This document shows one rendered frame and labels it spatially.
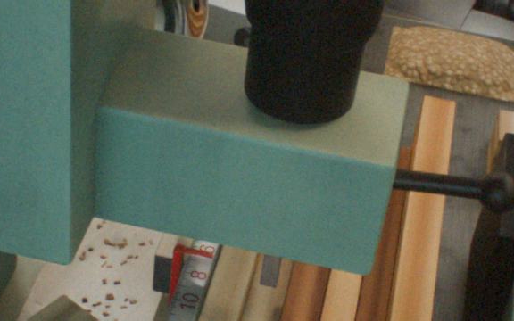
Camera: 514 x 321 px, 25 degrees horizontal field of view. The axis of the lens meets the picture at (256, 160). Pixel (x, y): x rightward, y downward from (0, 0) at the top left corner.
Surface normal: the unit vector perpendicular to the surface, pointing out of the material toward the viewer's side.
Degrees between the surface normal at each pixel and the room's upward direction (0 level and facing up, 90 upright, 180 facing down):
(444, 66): 29
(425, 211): 0
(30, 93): 90
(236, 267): 0
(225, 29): 90
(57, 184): 90
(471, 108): 0
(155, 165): 90
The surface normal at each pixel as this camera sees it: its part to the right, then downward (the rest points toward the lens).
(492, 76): 0.15, -0.43
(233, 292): 0.11, -0.76
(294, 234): -0.19, 0.61
